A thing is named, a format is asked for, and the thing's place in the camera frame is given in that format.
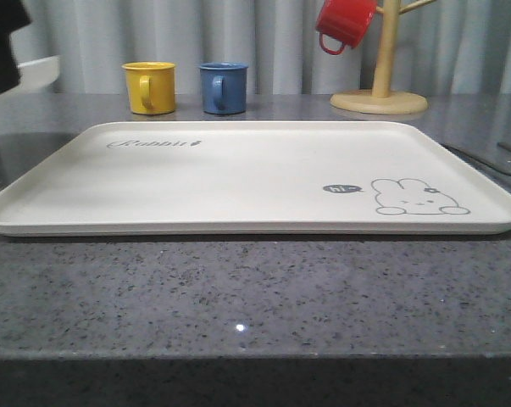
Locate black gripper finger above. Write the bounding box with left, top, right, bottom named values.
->
left=0, top=0, right=31, bottom=94

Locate white round plate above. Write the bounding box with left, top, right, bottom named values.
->
left=18, top=55, right=60, bottom=92

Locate silver metal fork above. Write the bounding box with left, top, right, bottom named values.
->
left=442, top=143, right=511, bottom=176

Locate yellow enamel mug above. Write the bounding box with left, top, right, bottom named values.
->
left=122, top=62, right=176, bottom=115

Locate blue enamel mug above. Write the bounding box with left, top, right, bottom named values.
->
left=199, top=62, right=248, bottom=115

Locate beige rabbit serving tray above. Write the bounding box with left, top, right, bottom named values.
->
left=0, top=121, right=511, bottom=236

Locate red enamel mug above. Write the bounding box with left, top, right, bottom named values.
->
left=315, top=0, right=377, bottom=55

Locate wooden mug tree stand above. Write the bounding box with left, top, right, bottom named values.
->
left=330, top=0, right=434, bottom=114

